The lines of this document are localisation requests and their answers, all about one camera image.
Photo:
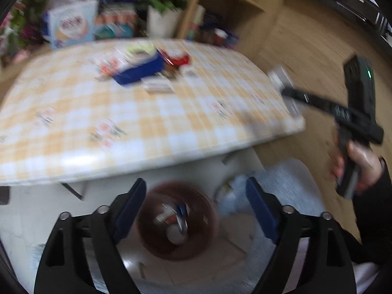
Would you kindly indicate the pink blossom flower arrangement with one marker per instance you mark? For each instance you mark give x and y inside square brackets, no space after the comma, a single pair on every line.
[27,12]

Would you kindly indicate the dark red paper cup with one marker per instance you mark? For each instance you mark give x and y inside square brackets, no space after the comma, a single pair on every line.
[219,37]

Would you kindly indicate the white box with pastel print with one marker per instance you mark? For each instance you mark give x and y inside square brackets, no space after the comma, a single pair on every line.
[72,24]

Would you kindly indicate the brown trash bin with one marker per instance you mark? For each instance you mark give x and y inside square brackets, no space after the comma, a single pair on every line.
[202,235]

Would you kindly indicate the crushed red can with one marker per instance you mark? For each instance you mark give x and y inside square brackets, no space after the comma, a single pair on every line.
[177,58]

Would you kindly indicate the teal tissue box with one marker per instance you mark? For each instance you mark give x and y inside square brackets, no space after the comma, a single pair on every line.
[115,21]

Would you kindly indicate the stack of pastel cups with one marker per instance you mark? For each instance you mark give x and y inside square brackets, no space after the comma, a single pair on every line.
[196,21]

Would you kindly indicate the black television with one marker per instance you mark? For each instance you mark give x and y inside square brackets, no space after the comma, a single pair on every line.
[352,6]

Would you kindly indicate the small white round tub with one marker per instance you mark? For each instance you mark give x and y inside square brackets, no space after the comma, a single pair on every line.
[187,71]

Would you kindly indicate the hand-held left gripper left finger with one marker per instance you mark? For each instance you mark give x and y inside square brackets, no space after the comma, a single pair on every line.
[131,208]

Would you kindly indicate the wooden shelf unit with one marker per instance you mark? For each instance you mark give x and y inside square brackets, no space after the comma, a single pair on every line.
[263,21]

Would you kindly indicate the brown plastic cup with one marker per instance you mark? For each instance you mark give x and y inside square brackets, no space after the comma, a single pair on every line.
[207,36]

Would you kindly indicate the person's right forearm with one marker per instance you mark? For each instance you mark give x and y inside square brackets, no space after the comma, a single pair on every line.
[376,220]

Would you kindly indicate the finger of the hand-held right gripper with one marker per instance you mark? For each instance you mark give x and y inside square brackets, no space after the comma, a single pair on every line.
[309,99]

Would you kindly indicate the white angular flower pot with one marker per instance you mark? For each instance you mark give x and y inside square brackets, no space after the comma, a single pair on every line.
[164,23]

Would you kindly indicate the round tub with green lid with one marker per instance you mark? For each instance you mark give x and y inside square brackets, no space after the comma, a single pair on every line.
[139,48]

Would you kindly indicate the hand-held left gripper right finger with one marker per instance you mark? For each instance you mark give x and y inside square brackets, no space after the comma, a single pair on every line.
[260,208]

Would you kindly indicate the small flat white packet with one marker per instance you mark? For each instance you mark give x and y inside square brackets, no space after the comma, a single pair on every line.
[159,87]

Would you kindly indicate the blue printed box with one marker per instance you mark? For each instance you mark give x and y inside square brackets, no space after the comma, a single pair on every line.
[232,40]

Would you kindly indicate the clear floral plastic packet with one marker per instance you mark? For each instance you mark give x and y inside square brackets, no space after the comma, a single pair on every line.
[107,67]

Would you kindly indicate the white plastic bottle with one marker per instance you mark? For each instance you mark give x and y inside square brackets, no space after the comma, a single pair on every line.
[280,78]

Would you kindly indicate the person's right hand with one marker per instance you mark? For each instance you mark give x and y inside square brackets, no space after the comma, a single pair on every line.
[366,165]

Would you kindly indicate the blue coffee bag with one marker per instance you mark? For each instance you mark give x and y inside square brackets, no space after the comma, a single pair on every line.
[137,70]

